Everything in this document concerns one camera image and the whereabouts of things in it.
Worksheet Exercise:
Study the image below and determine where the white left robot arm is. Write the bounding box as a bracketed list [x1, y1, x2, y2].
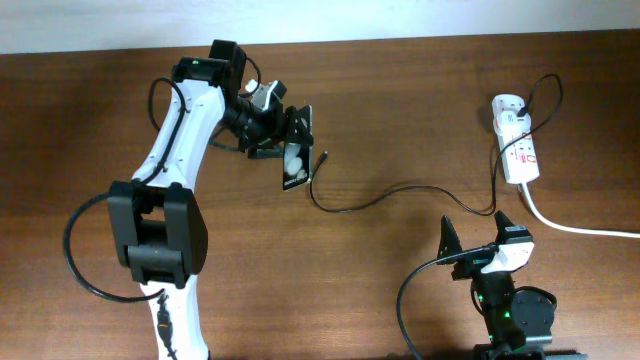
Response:
[107, 40, 314, 359]

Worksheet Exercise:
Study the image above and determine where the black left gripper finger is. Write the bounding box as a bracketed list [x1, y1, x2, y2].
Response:
[248, 145, 284, 159]
[284, 105, 313, 146]

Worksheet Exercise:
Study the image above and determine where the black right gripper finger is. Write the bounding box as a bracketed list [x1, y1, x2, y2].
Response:
[494, 211, 525, 244]
[437, 216, 462, 265]

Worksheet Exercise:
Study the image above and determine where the white USB charger plug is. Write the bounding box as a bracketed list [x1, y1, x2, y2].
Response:
[493, 108, 531, 136]

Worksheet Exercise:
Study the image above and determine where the white power strip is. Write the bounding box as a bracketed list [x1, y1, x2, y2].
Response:
[491, 94, 540, 185]

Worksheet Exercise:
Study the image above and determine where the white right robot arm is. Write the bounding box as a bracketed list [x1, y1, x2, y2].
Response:
[437, 211, 557, 359]

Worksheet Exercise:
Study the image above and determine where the white power strip cord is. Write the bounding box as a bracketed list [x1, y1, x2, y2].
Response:
[519, 181, 640, 239]

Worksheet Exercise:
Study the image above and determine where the black USB charging cable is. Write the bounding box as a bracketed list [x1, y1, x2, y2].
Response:
[308, 73, 564, 217]

